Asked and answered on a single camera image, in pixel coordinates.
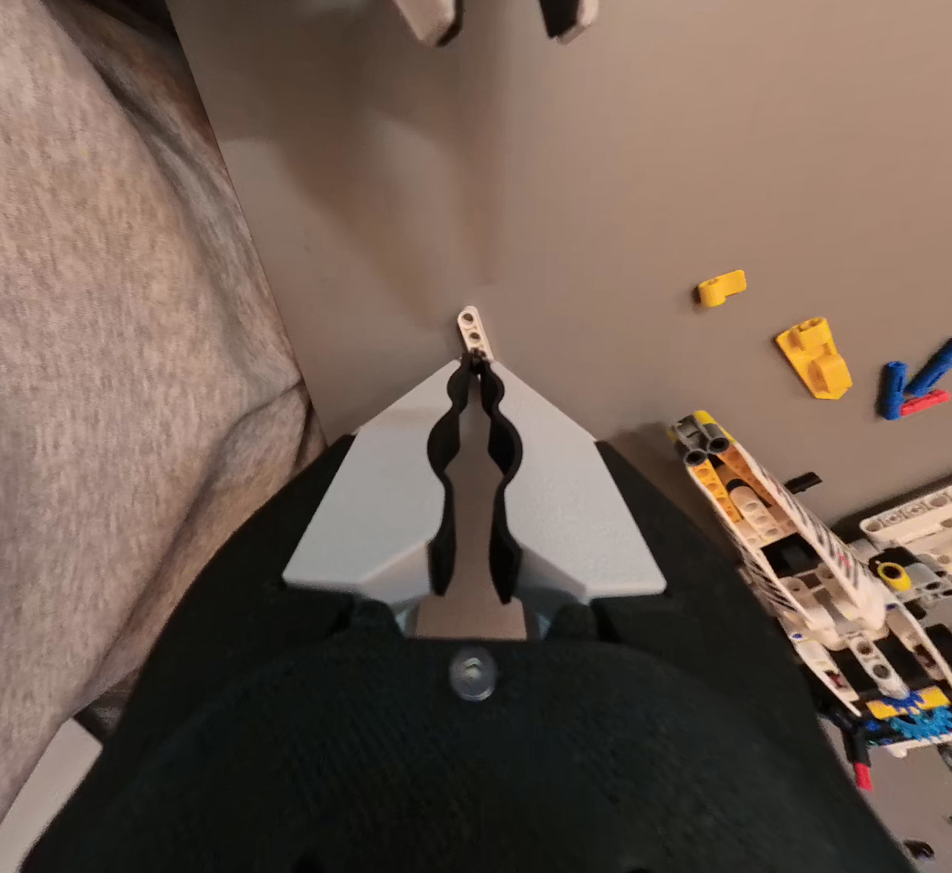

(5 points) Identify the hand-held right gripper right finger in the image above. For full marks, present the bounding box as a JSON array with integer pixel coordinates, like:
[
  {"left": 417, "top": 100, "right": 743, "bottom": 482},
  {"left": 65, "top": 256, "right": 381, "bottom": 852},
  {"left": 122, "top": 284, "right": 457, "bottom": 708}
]
[{"left": 476, "top": 358, "right": 667, "bottom": 642}]

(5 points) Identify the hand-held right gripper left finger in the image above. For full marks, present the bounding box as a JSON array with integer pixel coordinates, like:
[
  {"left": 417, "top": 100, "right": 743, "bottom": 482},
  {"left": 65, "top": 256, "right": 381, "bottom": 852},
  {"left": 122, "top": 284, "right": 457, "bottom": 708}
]
[{"left": 283, "top": 358, "right": 470, "bottom": 632}]

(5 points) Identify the white lego beam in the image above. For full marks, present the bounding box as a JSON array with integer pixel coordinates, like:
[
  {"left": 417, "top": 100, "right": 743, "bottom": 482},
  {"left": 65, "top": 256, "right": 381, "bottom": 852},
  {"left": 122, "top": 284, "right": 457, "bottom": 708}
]
[{"left": 457, "top": 305, "right": 492, "bottom": 361}]

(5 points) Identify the zebra striped lego plane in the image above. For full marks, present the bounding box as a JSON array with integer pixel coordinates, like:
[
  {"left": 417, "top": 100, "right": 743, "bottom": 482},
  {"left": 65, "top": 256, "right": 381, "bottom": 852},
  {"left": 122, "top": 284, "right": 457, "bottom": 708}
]
[{"left": 665, "top": 408, "right": 952, "bottom": 792}]

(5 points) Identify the yellow lego piece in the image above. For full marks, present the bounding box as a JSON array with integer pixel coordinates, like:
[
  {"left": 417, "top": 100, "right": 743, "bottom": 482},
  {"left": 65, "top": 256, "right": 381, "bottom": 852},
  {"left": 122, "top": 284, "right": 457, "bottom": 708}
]
[{"left": 698, "top": 269, "right": 748, "bottom": 309}]

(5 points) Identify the large yellow lego wedge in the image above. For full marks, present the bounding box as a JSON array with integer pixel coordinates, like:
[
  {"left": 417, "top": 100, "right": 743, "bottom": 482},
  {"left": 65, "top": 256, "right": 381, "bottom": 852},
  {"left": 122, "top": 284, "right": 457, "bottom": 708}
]
[{"left": 775, "top": 317, "right": 853, "bottom": 400}]

